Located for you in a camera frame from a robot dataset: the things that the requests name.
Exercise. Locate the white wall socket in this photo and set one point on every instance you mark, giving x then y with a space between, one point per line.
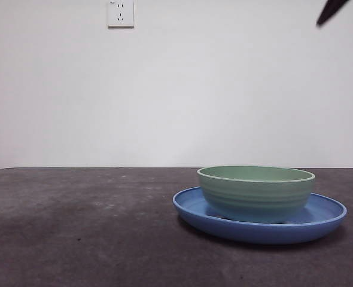
121 15

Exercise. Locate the blue plate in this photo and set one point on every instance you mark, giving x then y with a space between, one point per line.
254 233

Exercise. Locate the green ribbed bowl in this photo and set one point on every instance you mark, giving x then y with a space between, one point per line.
254 197

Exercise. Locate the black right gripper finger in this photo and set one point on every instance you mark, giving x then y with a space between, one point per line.
332 10

